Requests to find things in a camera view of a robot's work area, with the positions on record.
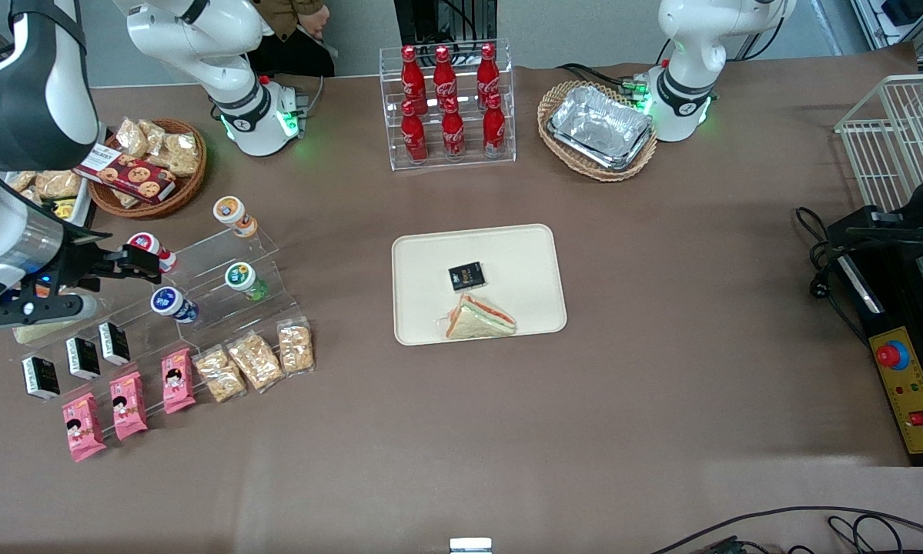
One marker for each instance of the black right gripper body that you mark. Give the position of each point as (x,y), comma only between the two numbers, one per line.
(78,264)

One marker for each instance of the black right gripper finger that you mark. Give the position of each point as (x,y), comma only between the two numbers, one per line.
(142,258)
(138,274)

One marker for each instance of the green gum bottle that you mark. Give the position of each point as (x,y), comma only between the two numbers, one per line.
(241,277)

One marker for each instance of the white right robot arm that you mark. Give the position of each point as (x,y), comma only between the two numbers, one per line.
(261,115)

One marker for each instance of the red gum bottle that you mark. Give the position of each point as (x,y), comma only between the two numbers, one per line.
(147,241)

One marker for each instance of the blue gum bottle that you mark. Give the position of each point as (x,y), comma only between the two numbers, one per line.
(170,302)

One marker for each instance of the white rectangular snack tray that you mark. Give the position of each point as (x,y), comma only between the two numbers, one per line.
(84,201)

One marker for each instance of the orange gum bottle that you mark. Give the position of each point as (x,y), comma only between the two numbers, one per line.
(230,209)

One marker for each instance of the beige plastic tray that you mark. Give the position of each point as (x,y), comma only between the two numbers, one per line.
(523,261)

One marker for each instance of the yellow snack packet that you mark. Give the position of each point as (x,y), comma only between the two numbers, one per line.
(65,208)

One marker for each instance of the clear bag of nut snack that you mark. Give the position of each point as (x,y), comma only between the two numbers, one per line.
(255,362)
(157,137)
(182,154)
(21,181)
(59,185)
(220,375)
(132,137)
(295,346)
(126,198)

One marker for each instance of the clear acrylic step stand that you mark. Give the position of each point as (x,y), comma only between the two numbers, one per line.
(207,258)

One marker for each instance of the small black white box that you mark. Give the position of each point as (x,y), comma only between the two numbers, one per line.
(41,378)
(114,343)
(83,358)

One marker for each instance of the wrapped triangle sandwich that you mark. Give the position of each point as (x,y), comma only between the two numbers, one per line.
(41,332)

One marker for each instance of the round brown wicker basket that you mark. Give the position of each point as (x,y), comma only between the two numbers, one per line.
(188,188)

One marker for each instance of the red cookie box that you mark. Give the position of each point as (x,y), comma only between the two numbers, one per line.
(126,175)

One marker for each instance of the pink snack packet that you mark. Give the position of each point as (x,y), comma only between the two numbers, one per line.
(178,381)
(84,427)
(128,405)

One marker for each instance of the person in brown jacket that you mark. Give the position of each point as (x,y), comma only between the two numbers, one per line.
(292,54)

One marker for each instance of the red cola bottle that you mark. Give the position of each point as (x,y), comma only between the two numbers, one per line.
(453,135)
(413,138)
(494,129)
(444,73)
(411,73)
(488,71)

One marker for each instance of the small black snack packet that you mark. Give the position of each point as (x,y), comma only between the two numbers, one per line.
(466,276)

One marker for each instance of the clear acrylic bottle rack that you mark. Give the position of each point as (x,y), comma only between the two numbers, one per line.
(469,163)

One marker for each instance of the triangle sandwich without label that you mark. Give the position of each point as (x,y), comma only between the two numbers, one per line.
(478,319)

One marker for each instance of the black equipment rack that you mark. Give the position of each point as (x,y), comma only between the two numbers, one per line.
(423,19)

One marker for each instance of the oval light wicker basket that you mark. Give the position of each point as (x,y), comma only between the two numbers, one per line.
(600,173)

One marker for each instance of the stacked aluminium foil trays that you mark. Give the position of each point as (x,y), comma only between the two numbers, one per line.
(600,127)

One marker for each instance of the brown table cover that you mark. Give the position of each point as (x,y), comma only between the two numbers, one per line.
(661,346)

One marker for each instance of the black yellow control box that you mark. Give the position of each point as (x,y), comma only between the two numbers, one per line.
(892,300)

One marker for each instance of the red emergency stop button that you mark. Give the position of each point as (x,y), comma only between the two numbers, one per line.
(891,355)

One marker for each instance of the black overhanging device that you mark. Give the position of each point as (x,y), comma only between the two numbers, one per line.
(919,208)

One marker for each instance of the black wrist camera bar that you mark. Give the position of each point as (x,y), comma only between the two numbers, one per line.
(45,310)

